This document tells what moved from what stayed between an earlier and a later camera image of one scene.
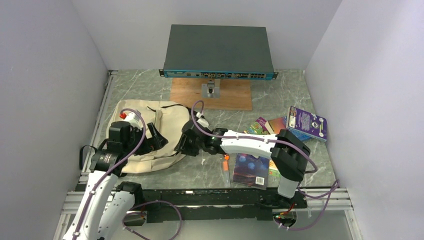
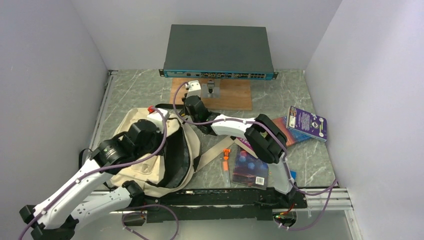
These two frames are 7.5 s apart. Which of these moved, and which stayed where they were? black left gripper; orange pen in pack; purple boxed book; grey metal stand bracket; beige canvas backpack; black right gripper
Moved: beige canvas backpack; black right gripper
Stayed: grey metal stand bracket; black left gripper; purple boxed book; orange pen in pack
